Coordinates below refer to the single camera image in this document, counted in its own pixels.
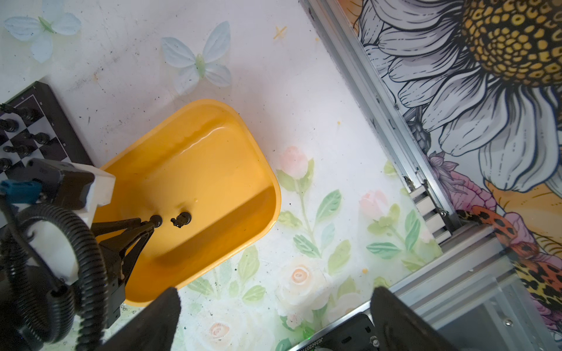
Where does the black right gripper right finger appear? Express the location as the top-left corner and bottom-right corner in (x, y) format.
(370, 287), (458, 351)

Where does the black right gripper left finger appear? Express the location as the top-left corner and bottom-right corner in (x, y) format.
(97, 288), (181, 351)

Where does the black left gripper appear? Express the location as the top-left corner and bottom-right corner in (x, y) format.
(91, 218), (156, 328)

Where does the black pawn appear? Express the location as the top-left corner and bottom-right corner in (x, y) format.
(149, 215), (162, 228)
(171, 211), (192, 228)

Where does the black white chess board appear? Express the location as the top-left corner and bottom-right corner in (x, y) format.
(1, 81), (92, 181)

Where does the black pawn in tray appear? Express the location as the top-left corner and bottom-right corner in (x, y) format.
(171, 211), (192, 228)

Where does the yellow rectangular tray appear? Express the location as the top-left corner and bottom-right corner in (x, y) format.
(95, 99), (281, 307)

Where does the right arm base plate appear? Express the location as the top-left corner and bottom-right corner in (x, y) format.
(291, 313), (380, 351)

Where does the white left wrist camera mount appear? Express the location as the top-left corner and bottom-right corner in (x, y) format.
(15, 158), (116, 285)

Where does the aluminium front rail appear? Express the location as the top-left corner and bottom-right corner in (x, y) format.
(391, 225), (557, 350)

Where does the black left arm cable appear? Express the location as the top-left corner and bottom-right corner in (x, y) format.
(0, 202), (109, 351)

